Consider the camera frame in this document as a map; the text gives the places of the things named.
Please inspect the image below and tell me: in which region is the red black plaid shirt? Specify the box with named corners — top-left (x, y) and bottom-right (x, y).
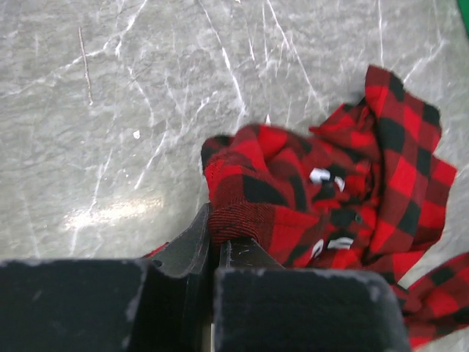
top-left (142, 65), bottom-right (469, 349)

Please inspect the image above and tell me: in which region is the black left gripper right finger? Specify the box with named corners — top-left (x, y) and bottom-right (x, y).
top-left (213, 238), bottom-right (410, 351)

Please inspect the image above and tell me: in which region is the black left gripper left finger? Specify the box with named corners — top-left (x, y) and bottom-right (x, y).
top-left (1, 205), bottom-right (210, 351)

